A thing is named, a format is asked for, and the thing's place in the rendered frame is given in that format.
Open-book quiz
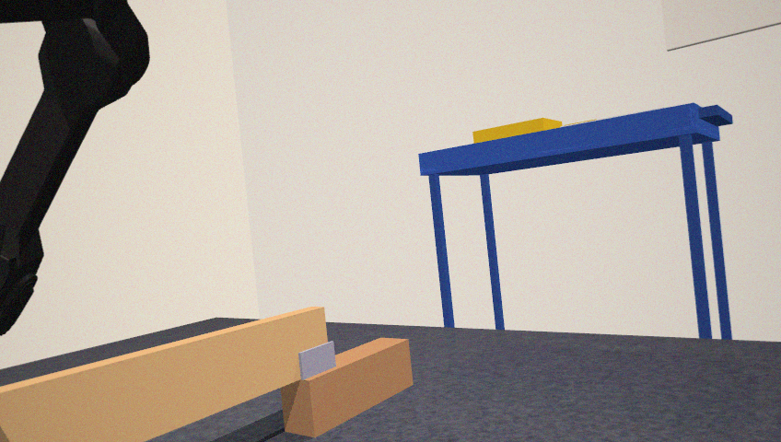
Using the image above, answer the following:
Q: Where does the long wooden rail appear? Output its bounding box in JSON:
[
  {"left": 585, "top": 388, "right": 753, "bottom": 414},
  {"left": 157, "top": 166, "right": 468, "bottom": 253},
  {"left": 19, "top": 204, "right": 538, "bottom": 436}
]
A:
[{"left": 0, "top": 307, "right": 328, "bottom": 442}]

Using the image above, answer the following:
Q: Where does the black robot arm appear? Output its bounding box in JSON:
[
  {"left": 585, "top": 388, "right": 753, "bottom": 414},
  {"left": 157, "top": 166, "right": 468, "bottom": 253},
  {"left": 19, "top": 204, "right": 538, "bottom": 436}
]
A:
[{"left": 0, "top": 0, "right": 150, "bottom": 336}]

